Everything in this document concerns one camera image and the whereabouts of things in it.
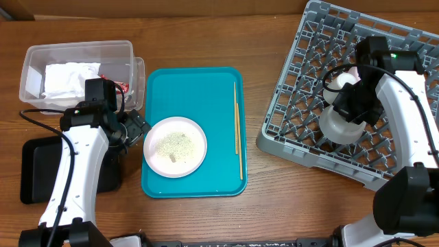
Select white cup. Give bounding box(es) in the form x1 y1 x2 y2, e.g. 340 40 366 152
323 73 357 104

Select grey bowl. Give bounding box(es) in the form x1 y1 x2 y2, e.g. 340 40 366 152
319 106 366 145

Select red snack wrapper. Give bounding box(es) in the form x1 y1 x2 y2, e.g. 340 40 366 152
99 74 130 99

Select grey dishwasher rack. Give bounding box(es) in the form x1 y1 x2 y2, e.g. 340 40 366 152
257 1 438 191

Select white napkin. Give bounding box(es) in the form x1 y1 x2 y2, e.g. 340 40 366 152
42 62 101 99

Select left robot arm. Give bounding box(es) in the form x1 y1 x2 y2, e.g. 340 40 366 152
19 78 151 246

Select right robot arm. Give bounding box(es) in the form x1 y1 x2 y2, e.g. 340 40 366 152
331 36 438 246

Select large white plate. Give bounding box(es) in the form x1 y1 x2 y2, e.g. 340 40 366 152
143 117 207 178

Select rice leftovers on plate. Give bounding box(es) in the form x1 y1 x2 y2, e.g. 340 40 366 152
156 132 195 163

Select teal serving tray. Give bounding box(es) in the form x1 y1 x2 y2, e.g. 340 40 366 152
141 67 248 198

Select clear plastic bin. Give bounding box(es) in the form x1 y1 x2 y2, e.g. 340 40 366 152
19 40 145 111

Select black tray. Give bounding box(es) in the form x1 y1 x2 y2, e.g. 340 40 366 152
20 136 121 204

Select wooden chopstick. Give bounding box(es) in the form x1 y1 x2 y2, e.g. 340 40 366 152
235 103 244 180
233 82 239 155

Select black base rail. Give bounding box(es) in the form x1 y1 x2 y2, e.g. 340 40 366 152
109 233 344 247

